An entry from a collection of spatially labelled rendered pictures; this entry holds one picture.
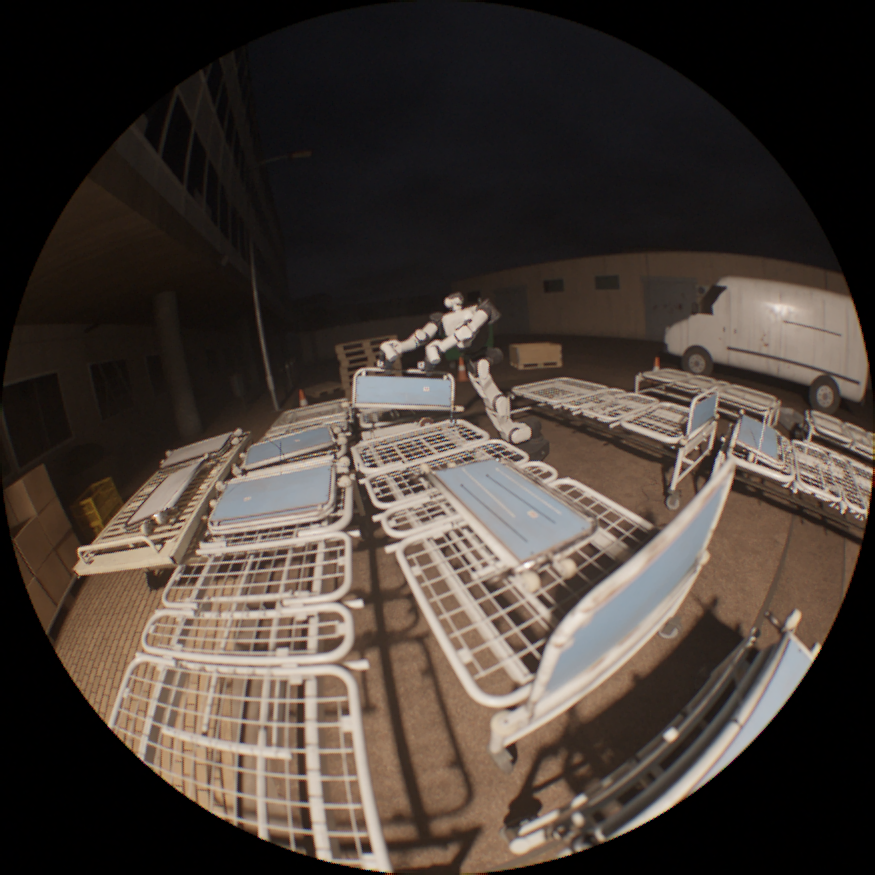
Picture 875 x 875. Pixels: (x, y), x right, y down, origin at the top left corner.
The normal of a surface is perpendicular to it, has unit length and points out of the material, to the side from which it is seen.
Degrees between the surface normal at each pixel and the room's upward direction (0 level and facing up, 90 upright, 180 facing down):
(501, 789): 0
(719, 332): 88
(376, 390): 74
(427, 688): 0
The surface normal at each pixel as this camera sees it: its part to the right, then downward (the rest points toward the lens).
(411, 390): 0.15, 0.07
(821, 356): -0.87, 0.25
